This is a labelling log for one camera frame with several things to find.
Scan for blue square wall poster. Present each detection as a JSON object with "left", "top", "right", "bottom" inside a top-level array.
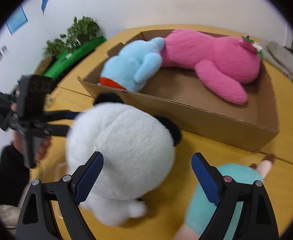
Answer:
[{"left": 6, "top": 5, "right": 28, "bottom": 35}]

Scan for large potted green plant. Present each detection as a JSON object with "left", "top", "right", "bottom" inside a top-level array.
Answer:
[{"left": 66, "top": 16, "right": 100, "bottom": 46}]

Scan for brown cardboard box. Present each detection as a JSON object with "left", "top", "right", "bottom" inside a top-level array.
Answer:
[{"left": 78, "top": 29, "right": 280, "bottom": 152}]

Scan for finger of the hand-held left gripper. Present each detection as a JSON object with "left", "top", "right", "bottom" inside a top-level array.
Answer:
[
  {"left": 44, "top": 109, "right": 81, "bottom": 121},
  {"left": 46, "top": 124, "right": 71, "bottom": 138}
]

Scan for brown framed board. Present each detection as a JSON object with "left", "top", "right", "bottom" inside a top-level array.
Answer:
[{"left": 34, "top": 56, "right": 53, "bottom": 77}]

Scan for person's beige trousers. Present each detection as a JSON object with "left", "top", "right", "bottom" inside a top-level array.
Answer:
[{"left": 0, "top": 197, "right": 20, "bottom": 230}]

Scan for person's left hand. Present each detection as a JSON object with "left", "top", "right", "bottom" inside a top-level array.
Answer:
[{"left": 13, "top": 130, "right": 52, "bottom": 163}]

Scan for pig plush toy teal outfit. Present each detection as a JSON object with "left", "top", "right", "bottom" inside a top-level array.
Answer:
[{"left": 174, "top": 154, "right": 277, "bottom": 240}]

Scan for small potted green plant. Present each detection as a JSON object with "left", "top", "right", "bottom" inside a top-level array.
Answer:
[{"left": 43, "top": 38, "right": 69, "bottom": 58}]

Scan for green covered side table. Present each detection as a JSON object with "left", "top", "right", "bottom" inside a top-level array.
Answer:
[{"left": 43, "top": 36, "right": 108, "bottom": 79}]

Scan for grey cloth bag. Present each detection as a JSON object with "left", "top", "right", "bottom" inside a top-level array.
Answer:
[{"left": 263, "top": 41, "right": 293, "bottom": 88}]

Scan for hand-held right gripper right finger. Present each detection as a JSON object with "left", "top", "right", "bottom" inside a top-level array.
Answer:
[{"left": 192, "top": 152, "right": 279, "bottom": 240}]

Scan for pink plush toy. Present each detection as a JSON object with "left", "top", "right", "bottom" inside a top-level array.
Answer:
[{"left": 160, "top": 29, "right": 265, "bottom": 105}]

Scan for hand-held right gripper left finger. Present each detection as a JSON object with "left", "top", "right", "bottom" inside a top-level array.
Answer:
[{"left": 15, "top": 151, "right": 104, "bottom": 240}]

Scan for white panda plush toy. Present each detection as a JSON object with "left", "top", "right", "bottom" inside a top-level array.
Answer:
[{"left": 66, "top": 92, "right": 182, "bottom": 227}]

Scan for light blue plush toy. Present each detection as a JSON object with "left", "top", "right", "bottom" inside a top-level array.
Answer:
[{"left": 99, "top": 37, "right": 166, "bottom": 92}]

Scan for person's left forearm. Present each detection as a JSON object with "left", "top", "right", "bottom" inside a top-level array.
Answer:
[{"left": 0, "top": 144, "right": 31, "bottom": 208}]

